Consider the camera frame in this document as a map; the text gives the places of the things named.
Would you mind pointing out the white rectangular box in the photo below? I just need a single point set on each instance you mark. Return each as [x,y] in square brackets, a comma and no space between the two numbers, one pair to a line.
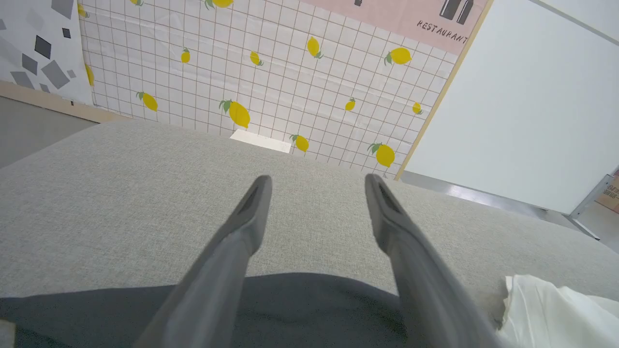
[261,141]

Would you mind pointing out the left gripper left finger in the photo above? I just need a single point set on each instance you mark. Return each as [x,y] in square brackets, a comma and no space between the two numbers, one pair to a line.
[217,290]

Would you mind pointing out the grey geometric print panel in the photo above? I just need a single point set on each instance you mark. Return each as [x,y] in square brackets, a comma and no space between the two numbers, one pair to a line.
[29,29]

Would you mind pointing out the white shirt with black sleeves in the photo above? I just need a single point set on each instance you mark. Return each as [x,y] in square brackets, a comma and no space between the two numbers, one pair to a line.
[556,314]

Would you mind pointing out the white partition board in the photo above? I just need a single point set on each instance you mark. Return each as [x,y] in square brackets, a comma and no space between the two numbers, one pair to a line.
[522,106]

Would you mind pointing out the pink restaurant poster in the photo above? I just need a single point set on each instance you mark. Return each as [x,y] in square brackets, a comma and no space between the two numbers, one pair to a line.
[387,19]

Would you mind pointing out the lemon print grid panel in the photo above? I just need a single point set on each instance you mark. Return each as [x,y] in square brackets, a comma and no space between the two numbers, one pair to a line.
[290,87]

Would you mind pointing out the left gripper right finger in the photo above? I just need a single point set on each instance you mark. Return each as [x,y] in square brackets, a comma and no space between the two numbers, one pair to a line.
[425,290]

